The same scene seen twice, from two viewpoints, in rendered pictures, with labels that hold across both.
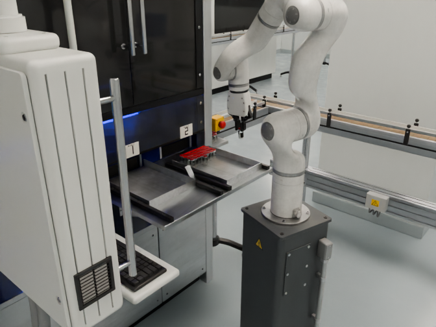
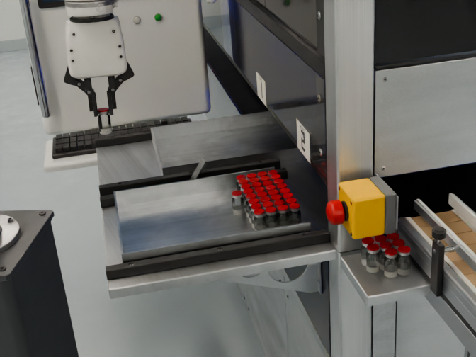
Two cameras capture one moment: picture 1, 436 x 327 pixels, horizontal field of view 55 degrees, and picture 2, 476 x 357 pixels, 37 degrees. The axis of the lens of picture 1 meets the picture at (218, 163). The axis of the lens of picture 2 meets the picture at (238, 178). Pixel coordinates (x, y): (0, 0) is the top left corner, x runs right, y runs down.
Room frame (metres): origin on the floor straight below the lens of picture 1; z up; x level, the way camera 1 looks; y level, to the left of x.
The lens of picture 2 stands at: (2.67, -0.91, 1.54)
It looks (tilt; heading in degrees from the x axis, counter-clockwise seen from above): 25 degrees down; 129
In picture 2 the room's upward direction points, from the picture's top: 5 degrees counter-clockwise
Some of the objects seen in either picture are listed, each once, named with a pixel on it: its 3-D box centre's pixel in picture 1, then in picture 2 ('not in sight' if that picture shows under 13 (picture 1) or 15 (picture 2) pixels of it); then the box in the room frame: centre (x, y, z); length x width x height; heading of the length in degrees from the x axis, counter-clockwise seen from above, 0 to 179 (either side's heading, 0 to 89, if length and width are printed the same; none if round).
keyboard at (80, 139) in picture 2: (113, 254); (124, 135); (1.23, 0.37, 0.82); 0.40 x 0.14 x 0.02; 50
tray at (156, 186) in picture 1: (146, 181); (227, 142); (1.65, 0.31, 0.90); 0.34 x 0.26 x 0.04; 49
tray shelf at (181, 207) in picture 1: (185, 178); (212, 187); (1.74, 0.15, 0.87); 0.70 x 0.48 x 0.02; 139
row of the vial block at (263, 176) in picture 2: (196, 156); (272, 200); (1.92, 0.11, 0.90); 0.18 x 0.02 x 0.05; 139
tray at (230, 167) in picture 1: (217, 164); (206, 214); (1.84, 0.01, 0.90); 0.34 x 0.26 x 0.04; 49
